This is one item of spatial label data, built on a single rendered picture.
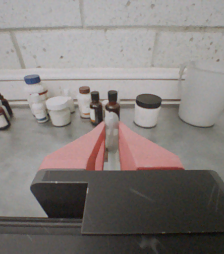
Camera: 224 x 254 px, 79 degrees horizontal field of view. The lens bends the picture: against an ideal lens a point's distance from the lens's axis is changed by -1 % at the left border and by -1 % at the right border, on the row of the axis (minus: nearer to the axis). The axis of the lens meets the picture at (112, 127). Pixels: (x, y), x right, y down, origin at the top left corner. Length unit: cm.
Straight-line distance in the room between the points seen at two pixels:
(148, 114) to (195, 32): 30
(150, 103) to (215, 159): 18
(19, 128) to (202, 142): 48
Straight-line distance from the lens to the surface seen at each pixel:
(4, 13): 59
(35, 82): 45
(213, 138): 42
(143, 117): 37
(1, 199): 31
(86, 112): 41
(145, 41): 51
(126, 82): 48
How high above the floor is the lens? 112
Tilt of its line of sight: 36 degrees down
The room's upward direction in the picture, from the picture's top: straight up
